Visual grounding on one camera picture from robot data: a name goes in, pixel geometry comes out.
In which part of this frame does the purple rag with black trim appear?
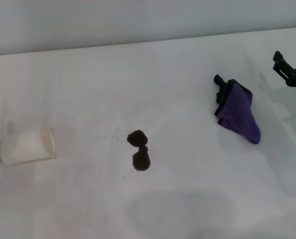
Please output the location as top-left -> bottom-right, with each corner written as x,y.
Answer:
213,74 -> 262,145

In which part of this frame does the white paper cup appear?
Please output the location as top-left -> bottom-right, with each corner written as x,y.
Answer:
0,126 -> 57,166

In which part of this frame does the black water stain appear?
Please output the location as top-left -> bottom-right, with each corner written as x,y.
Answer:
126,129 -> 152,172

